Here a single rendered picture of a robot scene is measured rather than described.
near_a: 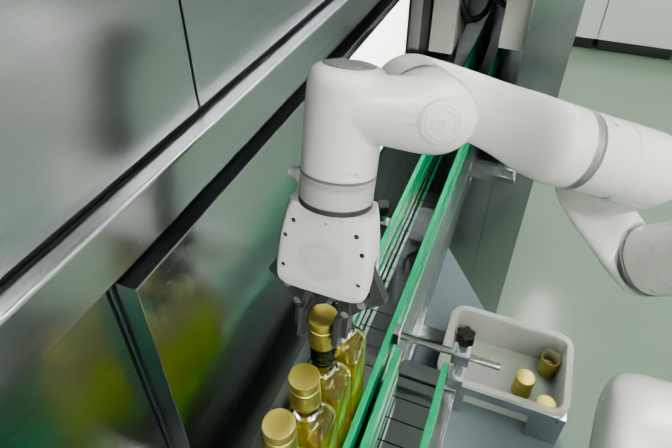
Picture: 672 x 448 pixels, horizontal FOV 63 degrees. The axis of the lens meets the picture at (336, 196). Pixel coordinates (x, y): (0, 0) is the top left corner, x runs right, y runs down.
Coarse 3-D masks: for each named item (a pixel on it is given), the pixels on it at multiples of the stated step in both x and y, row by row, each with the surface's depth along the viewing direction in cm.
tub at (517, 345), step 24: (456, 312) 105; (480, 312) 105; (480, 336) 108; (504, 336) 106; (528, 336) 104; (552, 336) 102; (504, 360) 105; (528, 360) 105; (480, 384) 93; (504, 384) 101; (552, 384) 101; (528, 408) 91; (552, 408) 90
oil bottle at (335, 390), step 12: (336, 360) 68; (336, 372) 67; (348, 372) 68; (324, 384) 66; (336, 384) 66; (348, 384) 70; (324, 396) 66; (336, 396) 66; (348, 396) 72; (336, 408) 67; (348, 408) 74; (336, 420) 68; (348, 420) 76; (336, 432) 70; (336, 444) 72
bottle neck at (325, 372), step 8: (312, 352) 64; (320, 352) 63; (328, 352) 63; (312, 360) 65; (320, 360) 64; (328, 360) 64; (320, 368) 64; (328, 368) 65; (320, 376) 66; (328, 376) 66
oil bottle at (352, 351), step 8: (352, 328) 72; (352, 336) 71; (360, 336) 72; (344, 344) 70; (352, 344) 70; (360, 344) 72; (336, 352) 70; (344, 352) 70; (352, 352) 70; (360, 352) 72; (344, 360) 70; (352, 360) 70; (360, 360) 74; (352, 368) 71; (360, 368) 75; (352, 376) 72; (360, 376) 76; (352, 384) 73; (360, 384) 78; (352, 392) 74; (360, 392) 80; (352, 400) 76; (352, 408) 77; (352, 416) 78
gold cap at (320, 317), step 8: (320, 304) 62; (312, 312) 61; (320, 312) 61; (328, 312) 61; (336, 312) 61; (312, 320) 60; (320, 320) 60; (328, 320) 60; (312, 328) 60; (320, 328) 59; (328, 328) 60; (312, 336) 61; (320, 336) 60; (328, 336) 60; (312, 344) 62; (320, 344) 61; (328, 344) 61
